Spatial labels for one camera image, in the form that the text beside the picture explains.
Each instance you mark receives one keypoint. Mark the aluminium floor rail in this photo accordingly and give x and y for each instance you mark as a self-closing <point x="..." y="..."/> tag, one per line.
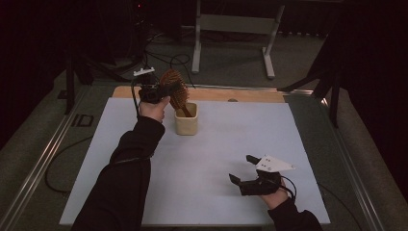
<point x="41" y="160"/>
<point x="352" y="166"/>

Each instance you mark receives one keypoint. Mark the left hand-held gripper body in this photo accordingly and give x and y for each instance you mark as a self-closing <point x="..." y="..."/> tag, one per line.
<point x="150" y="93"/>

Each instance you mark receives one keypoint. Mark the white table mat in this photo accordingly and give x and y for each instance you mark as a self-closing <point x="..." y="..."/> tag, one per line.
<point x="218" y="154"/>

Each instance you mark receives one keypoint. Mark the person's right hand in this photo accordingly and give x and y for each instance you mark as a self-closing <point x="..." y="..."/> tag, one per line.
<point x="275" y="199"/>

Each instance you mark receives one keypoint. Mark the black stand legs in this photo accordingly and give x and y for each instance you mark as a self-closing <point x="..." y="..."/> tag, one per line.
<point x="333" y="80"/>
<point x="70" y="83"/>

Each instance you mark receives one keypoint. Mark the person's left hand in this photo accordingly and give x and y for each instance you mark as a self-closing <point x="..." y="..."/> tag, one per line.
<point x="152" y="110"/>

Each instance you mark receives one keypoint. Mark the grey metal stand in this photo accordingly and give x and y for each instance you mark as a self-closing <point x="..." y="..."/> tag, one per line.
<point x="235" y="24"/>

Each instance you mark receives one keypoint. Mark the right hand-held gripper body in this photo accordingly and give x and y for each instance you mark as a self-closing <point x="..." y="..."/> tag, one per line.
<point x="263" y="186"/>

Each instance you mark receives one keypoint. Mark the cream ceramic cup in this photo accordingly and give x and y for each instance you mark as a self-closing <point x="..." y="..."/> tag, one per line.
<point x="186" y="125"/>

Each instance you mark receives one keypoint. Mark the wooden hairbrush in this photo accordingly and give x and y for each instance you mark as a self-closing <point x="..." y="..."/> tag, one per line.
<point x="174" y="82"/>

